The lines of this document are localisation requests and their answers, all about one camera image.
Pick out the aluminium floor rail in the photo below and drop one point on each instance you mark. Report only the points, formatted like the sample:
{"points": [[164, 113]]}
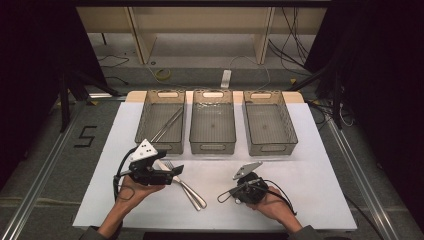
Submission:
{"points": [[359, 176], [41, 176]]}

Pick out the steel fork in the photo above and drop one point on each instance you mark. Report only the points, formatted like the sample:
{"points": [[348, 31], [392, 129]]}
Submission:
{"points": [[170, 164]]}

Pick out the black metal stand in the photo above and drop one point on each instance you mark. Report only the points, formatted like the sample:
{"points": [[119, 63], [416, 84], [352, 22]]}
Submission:
{"points": [[337, 100], [64, 100]]}

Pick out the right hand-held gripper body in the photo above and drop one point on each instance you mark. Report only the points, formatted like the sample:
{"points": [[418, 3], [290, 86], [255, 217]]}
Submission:
{"points": [[251, 191]]}

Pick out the person's left hand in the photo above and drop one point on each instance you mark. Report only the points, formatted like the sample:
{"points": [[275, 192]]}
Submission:
{"points": [[133, 191]]}

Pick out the white power strip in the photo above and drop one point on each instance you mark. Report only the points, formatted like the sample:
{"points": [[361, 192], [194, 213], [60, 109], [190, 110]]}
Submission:
{"points": [[226, 79]]}

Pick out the steel chopstick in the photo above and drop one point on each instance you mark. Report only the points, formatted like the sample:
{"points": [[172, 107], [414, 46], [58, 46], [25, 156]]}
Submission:
{"points": [[169, 127], [166, 124]]}

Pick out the clear grey plastic bin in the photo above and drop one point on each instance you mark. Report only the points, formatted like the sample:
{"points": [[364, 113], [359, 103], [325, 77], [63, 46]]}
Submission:
{"points": [[268, 123], [161, 116], [212, 123]]}

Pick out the person's right hand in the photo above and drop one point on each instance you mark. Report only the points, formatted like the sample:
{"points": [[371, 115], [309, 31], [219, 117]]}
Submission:
{"points": [[275, 205]]}

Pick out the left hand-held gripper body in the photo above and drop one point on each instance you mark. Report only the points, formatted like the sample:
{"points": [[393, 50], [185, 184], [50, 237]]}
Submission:
{"points": [[144, 151]]}

